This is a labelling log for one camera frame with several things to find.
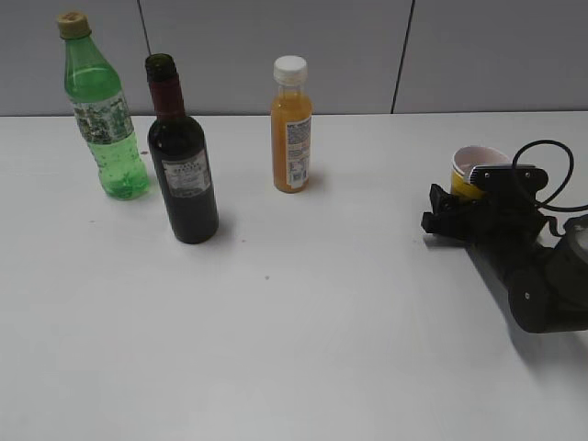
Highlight green plastic soda bottle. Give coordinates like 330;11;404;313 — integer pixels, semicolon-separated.
57;11;150;200

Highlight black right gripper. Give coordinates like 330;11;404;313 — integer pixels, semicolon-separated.
421;184;552;271

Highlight dark red wine bottle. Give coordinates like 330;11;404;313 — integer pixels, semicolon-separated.
145;53;220;244

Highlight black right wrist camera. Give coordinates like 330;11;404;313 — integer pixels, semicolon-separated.
467;164;548;195

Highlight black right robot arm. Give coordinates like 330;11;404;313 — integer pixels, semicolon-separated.
422;184;587;334

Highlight black right camera cable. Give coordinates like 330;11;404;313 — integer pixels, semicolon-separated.
511;140;588;238

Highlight orange juice bottle white cap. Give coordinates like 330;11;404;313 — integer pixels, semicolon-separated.
270;55;312;193

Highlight yellow paper cup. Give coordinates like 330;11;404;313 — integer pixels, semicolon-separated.
450;145;511;200

